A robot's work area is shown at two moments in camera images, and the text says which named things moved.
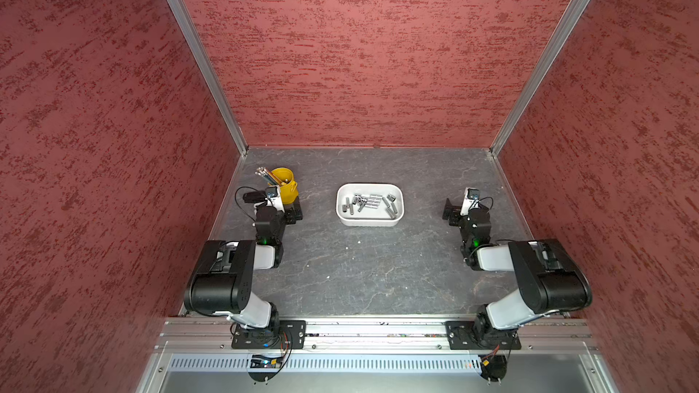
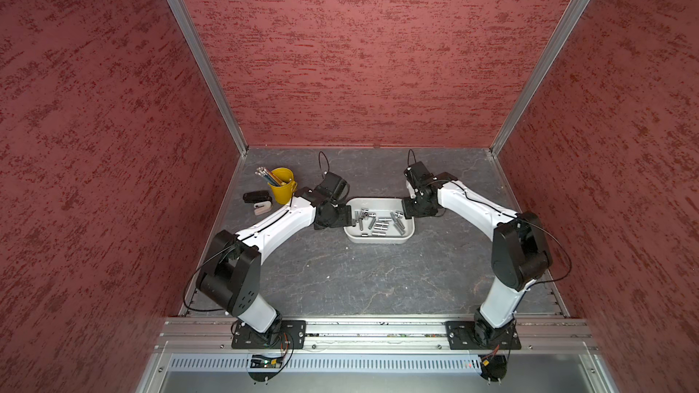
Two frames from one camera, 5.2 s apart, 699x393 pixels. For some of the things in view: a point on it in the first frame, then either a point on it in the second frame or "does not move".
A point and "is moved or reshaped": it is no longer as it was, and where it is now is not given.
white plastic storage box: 370,204 is moved or reshaped
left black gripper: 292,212 -> 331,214
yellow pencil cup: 289,190 does not move
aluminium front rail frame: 544,337 does not move
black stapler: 254,196 does not move
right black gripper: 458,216 -> 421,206
